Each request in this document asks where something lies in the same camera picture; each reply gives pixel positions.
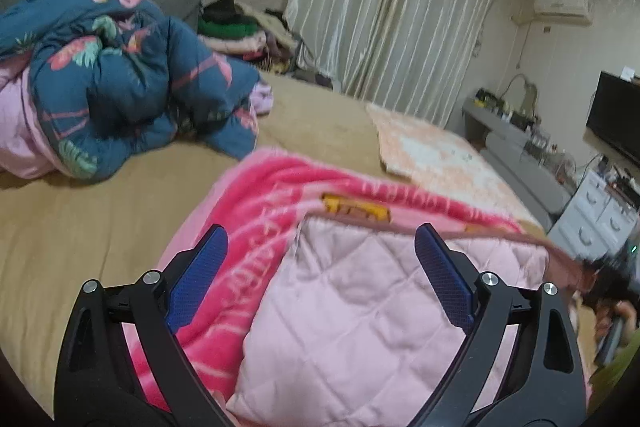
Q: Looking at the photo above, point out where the pile of clothes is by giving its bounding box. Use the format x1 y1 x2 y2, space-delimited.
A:
197 0 301 72

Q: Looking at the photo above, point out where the person's right hand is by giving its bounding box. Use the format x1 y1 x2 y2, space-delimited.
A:
616 301 639 333

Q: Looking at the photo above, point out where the white air conditioner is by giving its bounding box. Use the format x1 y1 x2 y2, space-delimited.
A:
532 0 594 26

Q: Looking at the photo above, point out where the white drawer cabinet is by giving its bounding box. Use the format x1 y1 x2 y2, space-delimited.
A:
547 169 640 263

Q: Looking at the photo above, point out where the tan bed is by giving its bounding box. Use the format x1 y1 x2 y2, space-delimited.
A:
0 69 551 418

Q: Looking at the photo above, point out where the grey desk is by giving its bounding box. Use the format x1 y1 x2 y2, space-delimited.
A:
462 99 573 218

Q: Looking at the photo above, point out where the cream curtain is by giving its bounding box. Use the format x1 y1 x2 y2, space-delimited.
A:
284 0 507 128

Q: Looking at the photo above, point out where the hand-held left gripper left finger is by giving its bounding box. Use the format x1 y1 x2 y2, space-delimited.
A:
54 224 236 427

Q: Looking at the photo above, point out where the peach patterned mat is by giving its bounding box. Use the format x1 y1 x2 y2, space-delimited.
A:
366 103 551 228

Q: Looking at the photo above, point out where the dark blue floral duvet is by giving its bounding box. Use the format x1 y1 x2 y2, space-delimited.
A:
0 0 275 182

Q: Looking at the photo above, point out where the pink printed blanket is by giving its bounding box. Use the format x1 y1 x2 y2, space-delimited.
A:
122 147 551 418

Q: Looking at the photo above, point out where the pink quilted jacket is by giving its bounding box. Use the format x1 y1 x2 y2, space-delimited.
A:
225 212 591 427

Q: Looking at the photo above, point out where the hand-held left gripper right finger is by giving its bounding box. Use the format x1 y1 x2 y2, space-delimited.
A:
416 223 587 427

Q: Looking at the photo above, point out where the arched desk mirror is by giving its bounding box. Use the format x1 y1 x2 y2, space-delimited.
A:
505 73 541 120

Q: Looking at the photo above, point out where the black television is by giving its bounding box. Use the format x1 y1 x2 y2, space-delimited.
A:
586 71 640 168

